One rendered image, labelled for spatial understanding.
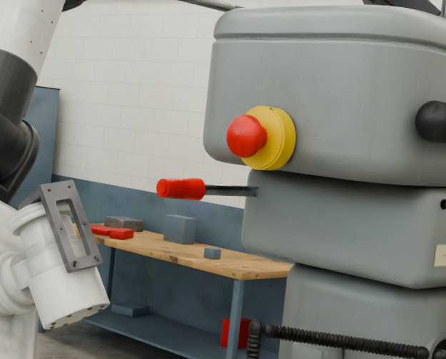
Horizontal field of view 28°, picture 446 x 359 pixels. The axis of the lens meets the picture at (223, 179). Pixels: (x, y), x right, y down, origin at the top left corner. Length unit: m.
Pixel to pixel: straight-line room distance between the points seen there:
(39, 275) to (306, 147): 0.27
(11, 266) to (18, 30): 0.32
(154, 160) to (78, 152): 1.05
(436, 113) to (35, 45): 0.51
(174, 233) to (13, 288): 6.02
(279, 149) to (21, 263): 0.27
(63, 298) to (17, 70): 0.33
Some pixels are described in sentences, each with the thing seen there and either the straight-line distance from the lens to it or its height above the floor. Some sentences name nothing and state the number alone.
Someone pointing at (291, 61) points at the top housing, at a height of 1.83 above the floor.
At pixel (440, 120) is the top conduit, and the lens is 0.78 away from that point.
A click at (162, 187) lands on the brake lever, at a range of 0.89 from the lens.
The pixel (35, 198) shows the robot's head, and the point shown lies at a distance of 0.85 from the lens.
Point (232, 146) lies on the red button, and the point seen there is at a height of 1.75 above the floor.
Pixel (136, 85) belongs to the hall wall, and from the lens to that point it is 7.80.
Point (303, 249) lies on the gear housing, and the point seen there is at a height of 1.65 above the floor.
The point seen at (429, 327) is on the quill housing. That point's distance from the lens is 0.95.
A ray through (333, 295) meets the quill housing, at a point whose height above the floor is 1.60.
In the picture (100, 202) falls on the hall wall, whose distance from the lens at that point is 8.07.
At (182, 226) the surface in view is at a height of 1.02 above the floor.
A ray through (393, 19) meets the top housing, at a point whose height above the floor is 1.88.
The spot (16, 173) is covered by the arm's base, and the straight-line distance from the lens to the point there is 1.06.
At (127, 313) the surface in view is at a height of 0.25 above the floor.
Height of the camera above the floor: 1.76
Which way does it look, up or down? 3 degrees down
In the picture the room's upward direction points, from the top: 6 degrees clockwise
